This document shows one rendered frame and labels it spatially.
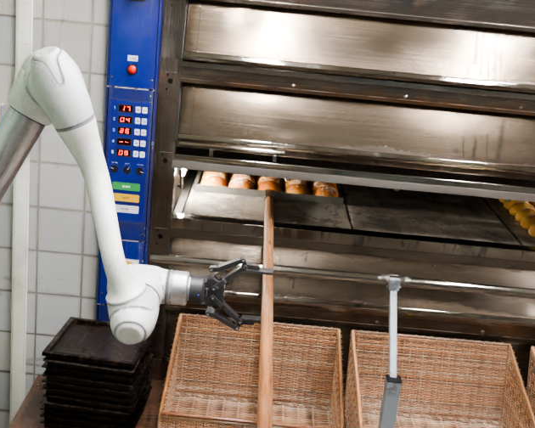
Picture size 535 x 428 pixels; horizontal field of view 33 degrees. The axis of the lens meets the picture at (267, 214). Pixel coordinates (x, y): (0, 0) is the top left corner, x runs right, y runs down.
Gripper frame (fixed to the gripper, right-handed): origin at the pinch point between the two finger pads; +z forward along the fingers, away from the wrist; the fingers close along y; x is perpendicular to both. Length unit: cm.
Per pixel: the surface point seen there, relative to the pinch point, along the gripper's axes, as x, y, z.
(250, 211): -81, 1, -6
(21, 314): -63, 40, -81
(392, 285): -26.5, 3.7, 37.3
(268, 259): -24.2, -1.7, 0.3
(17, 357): -63, 56, -82
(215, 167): -50, -21, -18
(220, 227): -65, 3, -16
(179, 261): -27.5, 2.5, -25.5
